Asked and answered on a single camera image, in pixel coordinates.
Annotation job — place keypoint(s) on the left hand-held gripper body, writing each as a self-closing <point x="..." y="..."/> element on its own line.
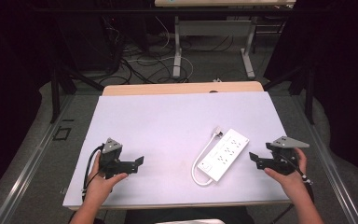
<point x="112" y="161"/>

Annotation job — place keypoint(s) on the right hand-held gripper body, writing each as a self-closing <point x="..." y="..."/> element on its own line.
<point x="282" y="158"/>

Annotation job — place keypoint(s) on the person's right hand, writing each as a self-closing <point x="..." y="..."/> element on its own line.
<point x="289" y="180"/>

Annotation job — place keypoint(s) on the person's left hand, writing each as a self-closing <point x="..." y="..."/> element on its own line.
<point x="101" y="185"/>

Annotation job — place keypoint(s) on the white power strip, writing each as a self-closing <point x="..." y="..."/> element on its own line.
<point x="225" y="154"/>

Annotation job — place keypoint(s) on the white table mat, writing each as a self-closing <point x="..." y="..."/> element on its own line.
<point x="167" y="130"/>

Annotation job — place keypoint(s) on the white power plug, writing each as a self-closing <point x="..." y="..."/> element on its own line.
<point x="218" y="131"/>

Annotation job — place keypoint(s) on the person's dark clothing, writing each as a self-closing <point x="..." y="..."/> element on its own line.
<point x="186" y="215"/>

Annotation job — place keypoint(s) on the black metal stand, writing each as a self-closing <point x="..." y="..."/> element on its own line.
<point x="307" y="90"/>
<point x="56" y="93"/>

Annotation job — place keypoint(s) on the wooden table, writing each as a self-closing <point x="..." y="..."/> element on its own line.
<point x="167" y="88"/>

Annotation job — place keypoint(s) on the white desk with metal legs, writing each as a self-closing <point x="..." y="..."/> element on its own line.
<point x="214" y="28"/>

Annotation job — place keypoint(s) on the aluminium floor rail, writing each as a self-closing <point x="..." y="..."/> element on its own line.
<point x="326" y="161"/>
<point x="31" y="161"/>

